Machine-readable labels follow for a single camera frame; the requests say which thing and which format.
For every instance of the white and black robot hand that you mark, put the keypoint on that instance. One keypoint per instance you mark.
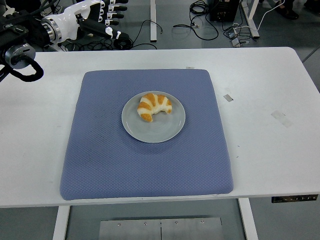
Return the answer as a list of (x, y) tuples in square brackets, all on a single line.
[(70, 15)]

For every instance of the orange and white croissant bread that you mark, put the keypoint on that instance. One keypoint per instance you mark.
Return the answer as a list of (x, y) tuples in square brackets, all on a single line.
[(150, 105)]

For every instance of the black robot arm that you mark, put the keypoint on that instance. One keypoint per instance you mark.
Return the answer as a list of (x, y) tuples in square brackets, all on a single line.
[(20, 32)]

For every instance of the small grey tape tab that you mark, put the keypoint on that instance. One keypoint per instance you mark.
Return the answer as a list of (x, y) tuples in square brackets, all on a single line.
[(190, 67)]

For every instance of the grey round plate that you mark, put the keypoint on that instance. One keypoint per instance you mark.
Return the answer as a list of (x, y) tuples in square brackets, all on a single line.
[(160, 130)]

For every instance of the blue quilted mat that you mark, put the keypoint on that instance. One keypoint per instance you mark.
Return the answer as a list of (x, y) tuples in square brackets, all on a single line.
[(100, 162)]

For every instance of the black equipment box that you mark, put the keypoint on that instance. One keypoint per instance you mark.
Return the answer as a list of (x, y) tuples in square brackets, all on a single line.
[(223, 10)]

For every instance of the grey power adapter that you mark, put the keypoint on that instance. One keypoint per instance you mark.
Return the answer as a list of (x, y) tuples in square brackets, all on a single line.
[(235, 42)]

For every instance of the small silver tape piece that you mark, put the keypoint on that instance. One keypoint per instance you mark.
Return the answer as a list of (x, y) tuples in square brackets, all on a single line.
[(228, 98)]

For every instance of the white table leg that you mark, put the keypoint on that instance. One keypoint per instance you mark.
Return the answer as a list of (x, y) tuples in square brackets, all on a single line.
[(60, 225), (247, 220)]

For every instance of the person's black shoe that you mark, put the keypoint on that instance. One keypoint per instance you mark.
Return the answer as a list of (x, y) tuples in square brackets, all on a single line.
[(290, 13)]

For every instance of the translucent tape strip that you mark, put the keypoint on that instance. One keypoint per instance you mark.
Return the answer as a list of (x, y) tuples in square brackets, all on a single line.
[(281, 118)]

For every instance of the black table control panel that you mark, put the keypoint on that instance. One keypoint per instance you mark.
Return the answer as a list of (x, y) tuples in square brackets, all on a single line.
[(295, 198)]

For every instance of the white upright desk post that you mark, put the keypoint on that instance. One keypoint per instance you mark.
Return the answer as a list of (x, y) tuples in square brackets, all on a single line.
[(153, 20)]

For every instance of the white desk frame leg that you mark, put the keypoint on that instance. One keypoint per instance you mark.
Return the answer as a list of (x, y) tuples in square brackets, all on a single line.
[(252, 20)]

